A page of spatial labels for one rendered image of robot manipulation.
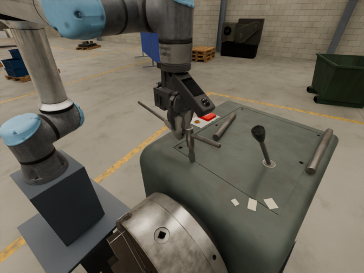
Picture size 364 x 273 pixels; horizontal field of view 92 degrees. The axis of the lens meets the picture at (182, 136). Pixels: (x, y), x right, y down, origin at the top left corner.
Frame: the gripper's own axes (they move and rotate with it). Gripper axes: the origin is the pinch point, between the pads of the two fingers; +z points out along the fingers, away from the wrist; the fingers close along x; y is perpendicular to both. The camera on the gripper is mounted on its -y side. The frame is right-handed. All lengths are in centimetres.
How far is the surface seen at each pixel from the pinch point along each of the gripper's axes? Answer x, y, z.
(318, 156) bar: -26.5, -30.8, 5.1
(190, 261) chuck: 18.2, -20.8, 11.8
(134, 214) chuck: 20.7, -4.2, 11.3
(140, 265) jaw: 25.0, -10.7, 20.4
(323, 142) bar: -35.6, -30.0, 5.1
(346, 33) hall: -987, 74, 29
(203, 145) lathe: -8.7, -1.6, 7.4
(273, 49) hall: -927, 310, 104
